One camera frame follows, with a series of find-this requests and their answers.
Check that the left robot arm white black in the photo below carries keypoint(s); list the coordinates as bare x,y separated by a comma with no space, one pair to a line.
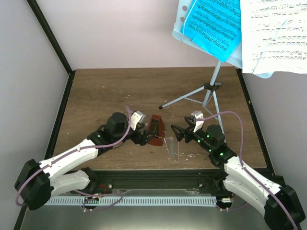
116,130

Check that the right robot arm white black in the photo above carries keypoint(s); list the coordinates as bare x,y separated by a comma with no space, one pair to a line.
278,204

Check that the red-brown metronome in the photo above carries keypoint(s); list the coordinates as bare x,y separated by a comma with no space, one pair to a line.
156,126

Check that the light blue slotted cable duct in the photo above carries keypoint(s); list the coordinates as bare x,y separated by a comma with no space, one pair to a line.
198,201

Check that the clear plastic metronome cover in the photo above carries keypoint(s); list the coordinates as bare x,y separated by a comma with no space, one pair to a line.
172,147

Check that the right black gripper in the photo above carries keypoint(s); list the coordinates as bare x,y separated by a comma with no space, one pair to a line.
183,132

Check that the light blue music stand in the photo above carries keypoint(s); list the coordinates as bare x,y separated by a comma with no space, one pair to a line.
235,59

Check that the black frame corner post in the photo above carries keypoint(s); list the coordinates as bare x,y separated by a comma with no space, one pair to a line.
33,4

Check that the blue sheet music page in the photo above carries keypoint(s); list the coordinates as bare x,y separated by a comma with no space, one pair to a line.
214,26

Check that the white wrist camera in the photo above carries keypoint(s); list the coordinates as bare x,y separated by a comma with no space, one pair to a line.
198,118
136,118

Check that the white sheet music page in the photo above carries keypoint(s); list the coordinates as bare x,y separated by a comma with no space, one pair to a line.
274,36

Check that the black aluminium frame rail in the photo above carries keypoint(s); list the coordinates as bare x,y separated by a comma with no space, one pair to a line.
153,179

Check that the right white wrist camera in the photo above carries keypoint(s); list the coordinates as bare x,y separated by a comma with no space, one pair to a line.
198,118

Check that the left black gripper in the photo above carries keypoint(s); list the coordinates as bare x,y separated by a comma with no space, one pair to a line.
143,141

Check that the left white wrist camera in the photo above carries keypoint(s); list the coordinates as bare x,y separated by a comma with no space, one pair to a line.
136,118

